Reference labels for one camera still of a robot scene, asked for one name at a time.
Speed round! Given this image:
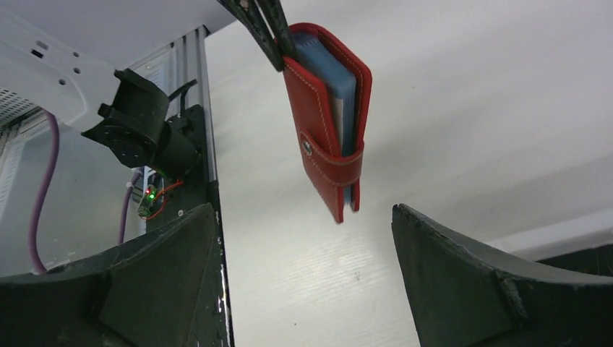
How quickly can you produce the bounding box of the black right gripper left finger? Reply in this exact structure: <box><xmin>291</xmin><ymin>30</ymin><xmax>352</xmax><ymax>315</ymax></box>
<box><xmin>1</xmin><ymin>204</ymin><xmax>230</xmax><ymax>346</ymax></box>

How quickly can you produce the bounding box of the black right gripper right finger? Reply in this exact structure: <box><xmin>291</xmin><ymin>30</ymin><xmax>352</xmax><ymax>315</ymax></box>
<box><xmin>391</xmin><ymin>204</ymin><xmax>612</xmax><ymax>346</ymax></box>

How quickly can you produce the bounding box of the red leather card holder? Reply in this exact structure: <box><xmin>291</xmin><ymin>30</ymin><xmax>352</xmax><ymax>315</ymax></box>
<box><xmin>283</xmin><ymin>22</ymin><xmax>372</xmax><ymax>223</ymax></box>

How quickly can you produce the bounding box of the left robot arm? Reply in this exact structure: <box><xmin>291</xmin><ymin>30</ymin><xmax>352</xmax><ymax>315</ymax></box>
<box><xmin>1</xmin><ymin>1</ymin><xmax>232</xmax><ymax>131</ymax></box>

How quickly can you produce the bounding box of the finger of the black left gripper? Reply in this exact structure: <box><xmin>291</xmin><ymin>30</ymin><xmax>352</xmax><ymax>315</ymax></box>
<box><xmin>218</xmin><ymin>0</ymin><xmax>284</xmax><ymax>72</ymax></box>
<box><xmin>256</xmin><ymin>0</ymin><xmax>297</xmax><ymax>63</ymax></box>

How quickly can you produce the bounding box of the small circuit board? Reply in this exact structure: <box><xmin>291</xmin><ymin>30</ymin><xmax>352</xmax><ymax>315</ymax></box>
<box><xmin>137</xmin><ymin>184</ymin><xmax>158</xmax><ymax>219</ymax></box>

